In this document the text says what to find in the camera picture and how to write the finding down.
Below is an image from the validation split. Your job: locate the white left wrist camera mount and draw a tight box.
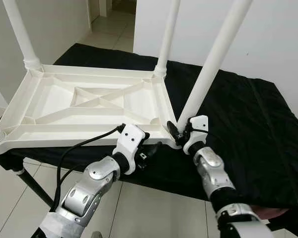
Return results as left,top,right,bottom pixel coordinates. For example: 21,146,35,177
111,124,150,176

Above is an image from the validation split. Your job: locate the white plastic children table top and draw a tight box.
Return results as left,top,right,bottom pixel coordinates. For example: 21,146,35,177
0,64,182,149

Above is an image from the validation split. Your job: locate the black metal frame leg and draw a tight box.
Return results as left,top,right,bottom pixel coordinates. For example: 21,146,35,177
12,166,41,195

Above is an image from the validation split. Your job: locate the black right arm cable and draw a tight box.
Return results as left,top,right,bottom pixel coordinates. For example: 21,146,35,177
188,126,212,142

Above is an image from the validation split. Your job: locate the pink stool seat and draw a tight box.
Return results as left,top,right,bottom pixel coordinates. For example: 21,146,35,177
251,208,290,219

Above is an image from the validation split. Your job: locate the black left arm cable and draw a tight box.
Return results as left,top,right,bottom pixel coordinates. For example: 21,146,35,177
50,124,126,211

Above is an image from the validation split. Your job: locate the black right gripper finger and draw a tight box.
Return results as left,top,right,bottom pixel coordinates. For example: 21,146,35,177
167,120,183,145

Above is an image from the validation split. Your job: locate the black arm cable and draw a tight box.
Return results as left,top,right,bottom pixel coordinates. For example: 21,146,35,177
188,126,212,142
50,124,126,211

